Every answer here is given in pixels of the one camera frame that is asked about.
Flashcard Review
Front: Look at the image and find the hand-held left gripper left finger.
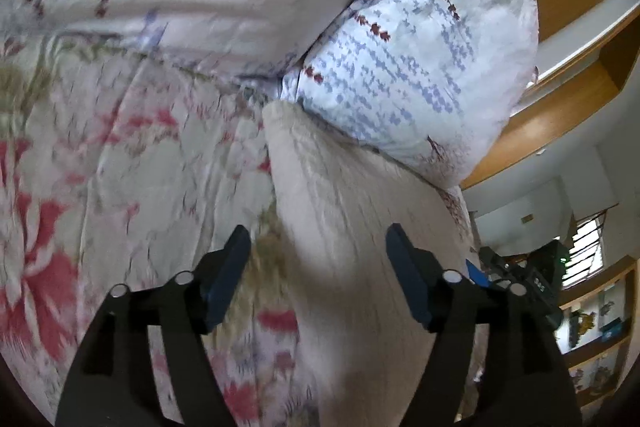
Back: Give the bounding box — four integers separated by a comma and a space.
55, 224, 252, 427

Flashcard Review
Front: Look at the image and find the white pillow blue flower print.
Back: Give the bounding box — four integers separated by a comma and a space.
280, 0, 541, 188

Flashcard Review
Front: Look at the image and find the window with blinds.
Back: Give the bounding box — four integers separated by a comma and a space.
570, 207, 621, 288

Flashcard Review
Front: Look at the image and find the wooden shelf unit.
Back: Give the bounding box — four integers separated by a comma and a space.
557, 257, 640, 408

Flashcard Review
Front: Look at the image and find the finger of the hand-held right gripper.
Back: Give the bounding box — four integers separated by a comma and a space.
465, 258, 490, 289

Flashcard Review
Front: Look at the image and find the red floral bed sheet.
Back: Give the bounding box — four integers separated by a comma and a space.
0, 32, 481, 427

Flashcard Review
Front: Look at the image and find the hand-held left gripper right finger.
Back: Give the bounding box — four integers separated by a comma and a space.
386, 223, 583, 427

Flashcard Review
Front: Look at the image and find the wooden headboard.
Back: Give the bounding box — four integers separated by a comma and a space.
460, 0, 640, 190

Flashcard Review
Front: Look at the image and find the beige blanket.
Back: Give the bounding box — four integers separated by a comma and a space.
262, 99, 488, 427

